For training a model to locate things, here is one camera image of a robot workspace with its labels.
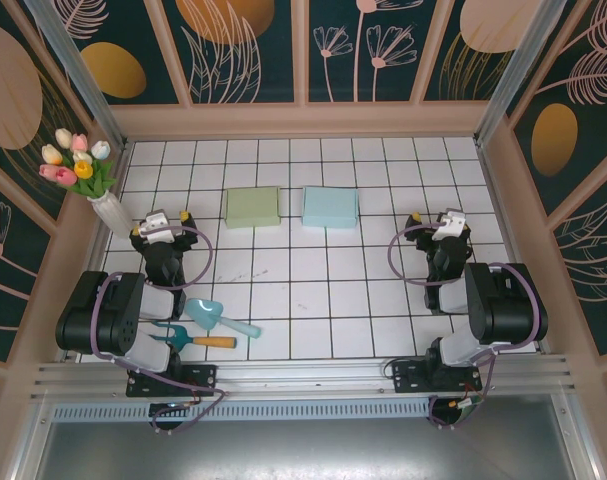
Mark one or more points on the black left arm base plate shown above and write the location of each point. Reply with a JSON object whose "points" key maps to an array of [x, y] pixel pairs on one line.
{"points": [[203, 377]]}

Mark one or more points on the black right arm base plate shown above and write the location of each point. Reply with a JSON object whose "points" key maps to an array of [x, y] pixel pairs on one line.
{"points": [[408, 377]]}

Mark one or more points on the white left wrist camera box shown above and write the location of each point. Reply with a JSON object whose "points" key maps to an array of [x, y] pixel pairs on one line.
{"points": [[155, 225]]}

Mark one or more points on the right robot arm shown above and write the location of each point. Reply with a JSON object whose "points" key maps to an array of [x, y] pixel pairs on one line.
{"points": [[503, 305]]}

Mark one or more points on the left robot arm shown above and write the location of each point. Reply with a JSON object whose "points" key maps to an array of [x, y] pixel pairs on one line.
{"points": [[98, 310]]}

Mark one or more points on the artificial tulip bouquet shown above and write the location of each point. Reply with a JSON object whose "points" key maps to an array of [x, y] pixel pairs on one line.
{"points": [[80, 165]]}

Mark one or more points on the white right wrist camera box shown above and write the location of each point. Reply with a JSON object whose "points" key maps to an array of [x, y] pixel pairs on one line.
{"points": [[450, 224]]}

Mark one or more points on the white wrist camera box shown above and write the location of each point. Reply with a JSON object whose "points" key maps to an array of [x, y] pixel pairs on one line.
{"points": [[155, 225], [450, 224]]}

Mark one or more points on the aluminium corner post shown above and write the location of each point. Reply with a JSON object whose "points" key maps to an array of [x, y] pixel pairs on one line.
{"points": [[78, 65], [513, 70]]}

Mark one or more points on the light blue paper box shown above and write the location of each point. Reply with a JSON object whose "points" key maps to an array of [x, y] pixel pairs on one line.
{"points": [[329, 207]]}

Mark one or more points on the light green paper box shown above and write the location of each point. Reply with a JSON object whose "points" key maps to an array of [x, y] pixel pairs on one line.
{"points": [[252, 207]]}

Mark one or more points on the long aluminium mounting rail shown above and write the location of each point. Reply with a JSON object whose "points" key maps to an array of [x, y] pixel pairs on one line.
{"points": [[303, 372]]}

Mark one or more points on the white ribbed vase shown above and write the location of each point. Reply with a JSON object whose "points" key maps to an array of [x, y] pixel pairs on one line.
{"points": [[114, 217]]}

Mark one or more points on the light blue plastic trowel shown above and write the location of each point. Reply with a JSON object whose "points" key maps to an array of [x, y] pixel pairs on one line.
{"points": [[205, 312]]}

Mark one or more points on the aluminium side rail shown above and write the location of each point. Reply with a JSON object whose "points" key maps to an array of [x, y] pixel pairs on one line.
{"points": [[510, 250], [97, 260]]}

